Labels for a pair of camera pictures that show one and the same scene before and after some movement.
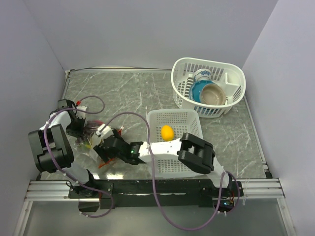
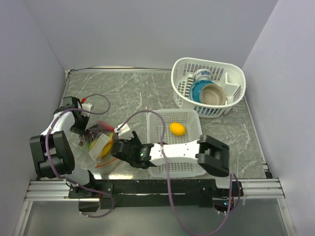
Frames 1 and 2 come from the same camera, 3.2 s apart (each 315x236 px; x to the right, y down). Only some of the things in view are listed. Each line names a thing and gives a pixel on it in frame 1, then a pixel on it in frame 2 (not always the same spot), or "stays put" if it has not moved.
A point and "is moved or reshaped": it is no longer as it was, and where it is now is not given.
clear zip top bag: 85,142 is moved or reshaped
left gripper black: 77,133 stays put
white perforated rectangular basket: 170,124 stays put
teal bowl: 196,88 stays put
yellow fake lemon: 167,132 to 177,129
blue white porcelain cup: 202,74 stays put
